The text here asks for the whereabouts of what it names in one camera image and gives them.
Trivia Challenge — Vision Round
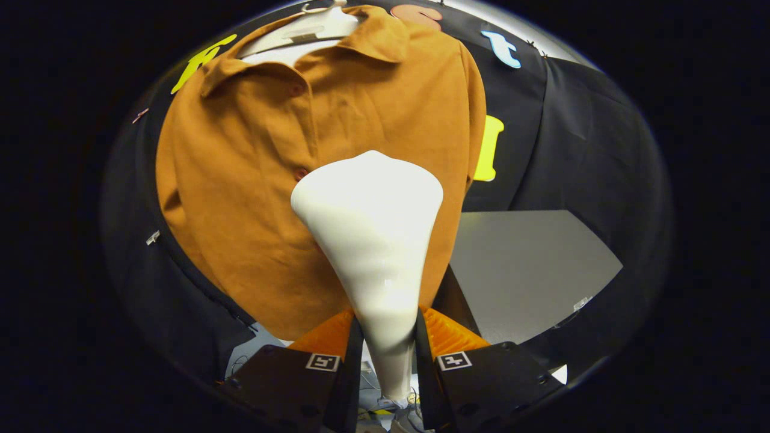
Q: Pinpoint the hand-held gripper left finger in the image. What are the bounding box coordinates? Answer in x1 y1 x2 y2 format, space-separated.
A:
224 309 365 433

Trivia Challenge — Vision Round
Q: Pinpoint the white mannequin torso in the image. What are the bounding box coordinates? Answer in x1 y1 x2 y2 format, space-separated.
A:
238 0 362 67

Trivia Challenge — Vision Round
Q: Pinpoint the white garment steamer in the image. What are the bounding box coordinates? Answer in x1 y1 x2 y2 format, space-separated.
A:
291 150 445 402

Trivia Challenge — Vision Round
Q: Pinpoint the black backdrop cloth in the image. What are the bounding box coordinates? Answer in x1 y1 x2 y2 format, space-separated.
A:
102 0 671 385

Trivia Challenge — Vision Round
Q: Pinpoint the brown button-up shirt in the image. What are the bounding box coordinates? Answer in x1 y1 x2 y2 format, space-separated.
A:
155 5 487 342

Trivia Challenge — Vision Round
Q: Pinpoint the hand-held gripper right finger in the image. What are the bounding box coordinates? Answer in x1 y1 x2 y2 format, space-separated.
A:
415 307 566 432

